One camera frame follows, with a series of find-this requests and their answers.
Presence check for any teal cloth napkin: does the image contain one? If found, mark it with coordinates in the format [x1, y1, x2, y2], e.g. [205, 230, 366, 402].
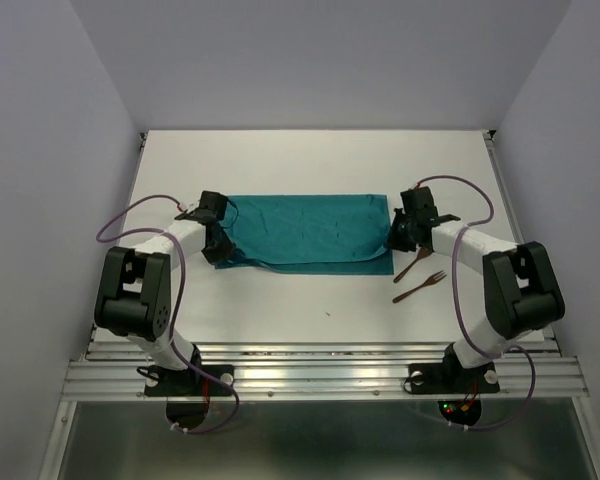
[216, 194, 394, 276]

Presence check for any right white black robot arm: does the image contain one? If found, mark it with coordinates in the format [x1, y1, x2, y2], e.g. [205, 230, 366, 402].
[387, 208, 566, 390]

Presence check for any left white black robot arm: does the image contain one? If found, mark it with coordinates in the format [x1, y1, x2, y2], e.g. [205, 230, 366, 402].
[94, 207, 234, 394]

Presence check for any brown wooden spoon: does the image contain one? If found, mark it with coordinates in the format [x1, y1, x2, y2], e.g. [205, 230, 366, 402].
[393, 247, 431, 284]

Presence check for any brown wooden fork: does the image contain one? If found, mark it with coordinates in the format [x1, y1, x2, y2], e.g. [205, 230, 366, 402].
[392, 271, 447, 304]

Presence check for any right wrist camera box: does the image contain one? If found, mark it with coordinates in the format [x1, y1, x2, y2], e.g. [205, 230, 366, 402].
[400, 186, 438, 223]

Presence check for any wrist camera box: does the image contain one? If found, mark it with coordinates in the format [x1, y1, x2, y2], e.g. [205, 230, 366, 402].
[196, 190, 229, 223]
[400, 186, 438, 223]

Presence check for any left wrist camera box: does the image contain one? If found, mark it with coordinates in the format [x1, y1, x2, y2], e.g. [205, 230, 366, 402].
[196, 190, 229, 223]

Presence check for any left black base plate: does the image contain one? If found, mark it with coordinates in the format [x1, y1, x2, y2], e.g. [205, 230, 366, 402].
[136, 365, 231, 398]

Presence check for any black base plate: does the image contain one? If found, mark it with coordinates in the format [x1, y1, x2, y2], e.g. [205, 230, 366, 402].
[402, 362, 500, 396]
[136, 365, 231, 398]

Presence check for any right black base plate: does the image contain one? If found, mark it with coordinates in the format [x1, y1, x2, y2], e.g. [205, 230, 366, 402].
[402, 362, 500, 396]

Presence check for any aluminium frame rail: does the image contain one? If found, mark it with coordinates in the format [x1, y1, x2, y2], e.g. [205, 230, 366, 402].
[61, 341, 589, 402]

